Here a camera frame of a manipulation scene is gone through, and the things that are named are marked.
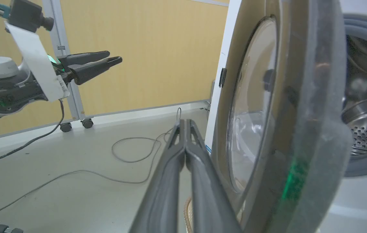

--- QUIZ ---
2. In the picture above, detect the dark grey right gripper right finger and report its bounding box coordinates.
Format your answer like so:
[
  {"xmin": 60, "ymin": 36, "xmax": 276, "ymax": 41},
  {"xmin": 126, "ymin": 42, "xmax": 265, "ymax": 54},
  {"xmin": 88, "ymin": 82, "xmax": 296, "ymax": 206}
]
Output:
[{"xmin": 185, "ymin": 119, "xmax": 243, "ymax": 233}]

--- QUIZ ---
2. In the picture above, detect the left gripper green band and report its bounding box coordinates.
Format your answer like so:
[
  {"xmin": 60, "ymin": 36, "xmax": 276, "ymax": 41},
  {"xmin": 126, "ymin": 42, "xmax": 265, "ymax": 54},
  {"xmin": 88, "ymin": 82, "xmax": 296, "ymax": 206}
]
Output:
[{"xmin": 46, "ymin": 51, "xmax": 123, "ymax": 85}]

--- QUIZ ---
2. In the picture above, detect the wooden partition with aluminium frame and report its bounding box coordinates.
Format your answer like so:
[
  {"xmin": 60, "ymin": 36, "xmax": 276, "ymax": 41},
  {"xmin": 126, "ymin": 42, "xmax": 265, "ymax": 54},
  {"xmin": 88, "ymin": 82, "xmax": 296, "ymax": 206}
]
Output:
[{"xmin": 0, "ymin": 0, "xmax": 230, "ymax": 141}]

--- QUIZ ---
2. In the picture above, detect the wicker laundry basket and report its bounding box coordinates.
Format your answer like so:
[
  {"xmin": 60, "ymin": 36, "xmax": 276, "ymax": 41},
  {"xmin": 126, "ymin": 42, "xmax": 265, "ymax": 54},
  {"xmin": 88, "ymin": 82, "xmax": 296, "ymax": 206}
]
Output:
[{"xmin": 183, "ymin": 197, "xmax": 194, "ymax": 233}]

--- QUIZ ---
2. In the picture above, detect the grey washing machine door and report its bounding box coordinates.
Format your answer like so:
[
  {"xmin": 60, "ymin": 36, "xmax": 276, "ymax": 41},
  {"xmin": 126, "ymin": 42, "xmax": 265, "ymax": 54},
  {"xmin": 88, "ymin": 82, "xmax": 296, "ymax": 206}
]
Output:
[{"xmin": 211, "ymin": 0, "xmax": 354, "ymax": 233}]

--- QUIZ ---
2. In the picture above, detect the thin grey floor cable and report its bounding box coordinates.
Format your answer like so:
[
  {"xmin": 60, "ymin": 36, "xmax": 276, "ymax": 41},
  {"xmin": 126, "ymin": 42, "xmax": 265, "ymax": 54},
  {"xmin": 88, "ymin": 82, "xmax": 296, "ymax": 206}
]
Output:
[{"xmin": 0, "ymin": 108, "xmax": 183, "ymax": 224}]

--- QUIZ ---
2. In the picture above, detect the white washing machine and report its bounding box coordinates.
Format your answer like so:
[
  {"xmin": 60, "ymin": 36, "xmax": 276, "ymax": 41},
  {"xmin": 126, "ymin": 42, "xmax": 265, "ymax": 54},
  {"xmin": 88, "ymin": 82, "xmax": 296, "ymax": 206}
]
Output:
[{"xmin": 204, "ymin": 0, "xmax": 367, "ymax": 233}]

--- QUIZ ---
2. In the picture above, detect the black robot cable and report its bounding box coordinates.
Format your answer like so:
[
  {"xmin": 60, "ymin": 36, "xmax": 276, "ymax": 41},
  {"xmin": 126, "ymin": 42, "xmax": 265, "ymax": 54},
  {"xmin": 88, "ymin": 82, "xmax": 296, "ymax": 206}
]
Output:
[{"xmin": 0, "ymin": 99, "xmax": 65, "ymax": 167}]

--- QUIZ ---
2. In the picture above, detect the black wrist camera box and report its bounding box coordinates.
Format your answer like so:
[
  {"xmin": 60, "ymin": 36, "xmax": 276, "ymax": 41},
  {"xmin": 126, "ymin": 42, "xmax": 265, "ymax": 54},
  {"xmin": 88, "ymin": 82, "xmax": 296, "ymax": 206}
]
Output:
[{"xmin": 8, "ymin": 0, "xmax": 55, "ymax": 33}]

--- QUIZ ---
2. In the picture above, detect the grey rubber door gasket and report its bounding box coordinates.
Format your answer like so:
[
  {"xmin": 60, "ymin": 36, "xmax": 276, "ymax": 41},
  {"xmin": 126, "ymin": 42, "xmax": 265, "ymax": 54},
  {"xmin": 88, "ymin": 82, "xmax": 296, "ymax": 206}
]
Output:
[{"xmin": 341, "ymin": 14, "xmax": 367, "ymax": 177}]

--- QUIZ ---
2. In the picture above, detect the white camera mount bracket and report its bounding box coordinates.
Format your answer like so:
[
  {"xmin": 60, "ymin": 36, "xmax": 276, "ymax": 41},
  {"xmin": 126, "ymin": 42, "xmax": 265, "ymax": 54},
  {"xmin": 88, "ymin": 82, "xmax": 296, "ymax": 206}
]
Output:
[{"xmin": 5, "ymin": 22, "xmax": 71, "ymax": 103}]

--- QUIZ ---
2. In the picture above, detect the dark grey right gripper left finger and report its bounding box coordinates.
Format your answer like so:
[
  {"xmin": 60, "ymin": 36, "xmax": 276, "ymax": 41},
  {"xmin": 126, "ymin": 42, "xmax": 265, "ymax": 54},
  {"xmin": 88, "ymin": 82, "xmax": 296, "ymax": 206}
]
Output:
[{"xmin": 128, "ymin": 119, "xmax": 186, "ymax": 233}]

